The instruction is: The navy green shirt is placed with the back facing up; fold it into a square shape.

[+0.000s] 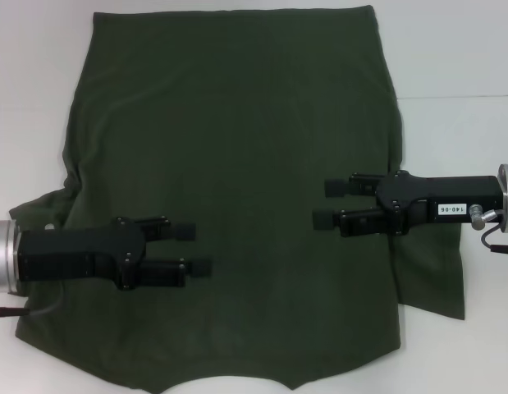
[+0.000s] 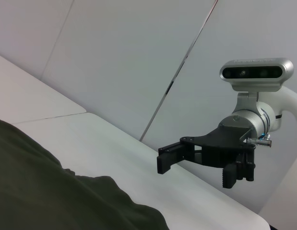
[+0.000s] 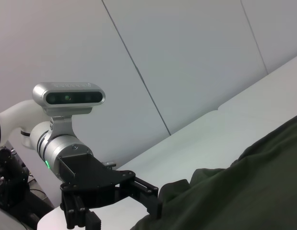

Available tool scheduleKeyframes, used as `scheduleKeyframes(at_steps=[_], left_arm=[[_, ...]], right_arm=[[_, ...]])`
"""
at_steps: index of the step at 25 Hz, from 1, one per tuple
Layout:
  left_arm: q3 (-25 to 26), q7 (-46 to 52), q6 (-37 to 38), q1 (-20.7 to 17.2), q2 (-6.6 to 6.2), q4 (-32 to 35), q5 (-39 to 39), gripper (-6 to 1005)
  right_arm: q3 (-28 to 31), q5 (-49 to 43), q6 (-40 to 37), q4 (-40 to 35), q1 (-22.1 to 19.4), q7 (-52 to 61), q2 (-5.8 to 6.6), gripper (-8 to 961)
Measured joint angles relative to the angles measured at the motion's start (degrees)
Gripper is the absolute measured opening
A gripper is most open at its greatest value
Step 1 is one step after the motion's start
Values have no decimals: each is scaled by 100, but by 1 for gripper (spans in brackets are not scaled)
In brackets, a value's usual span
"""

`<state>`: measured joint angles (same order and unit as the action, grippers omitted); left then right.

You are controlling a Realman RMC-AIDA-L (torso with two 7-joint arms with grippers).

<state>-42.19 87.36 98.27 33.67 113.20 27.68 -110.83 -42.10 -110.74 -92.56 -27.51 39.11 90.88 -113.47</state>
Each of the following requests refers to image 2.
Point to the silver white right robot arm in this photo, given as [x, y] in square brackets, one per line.
[249, 119]

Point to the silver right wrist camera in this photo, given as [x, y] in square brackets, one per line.
[256, 72]

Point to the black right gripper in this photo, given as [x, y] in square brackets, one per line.
[215, 148]

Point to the dark green shirt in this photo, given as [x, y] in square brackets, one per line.
[54, 191]

